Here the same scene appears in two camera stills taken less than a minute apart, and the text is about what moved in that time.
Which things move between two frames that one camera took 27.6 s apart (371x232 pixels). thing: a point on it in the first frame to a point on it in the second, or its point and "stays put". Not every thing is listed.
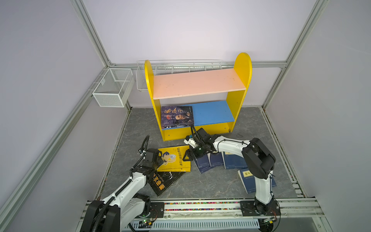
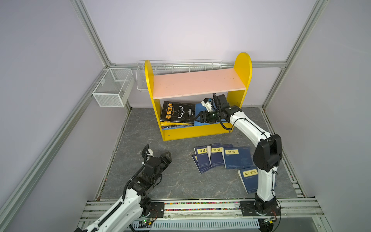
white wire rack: (162, 67) stays put
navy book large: (235, 161) stays put
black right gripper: (189, 152) to (204, 117)
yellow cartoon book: (173, 158) to (167, 123)
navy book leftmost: (202, 163) stays put
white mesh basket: (114, 89) stays put
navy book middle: (217, 160) stays put
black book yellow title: (161, 181) to (178, 111)
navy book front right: (249, 180) stays put
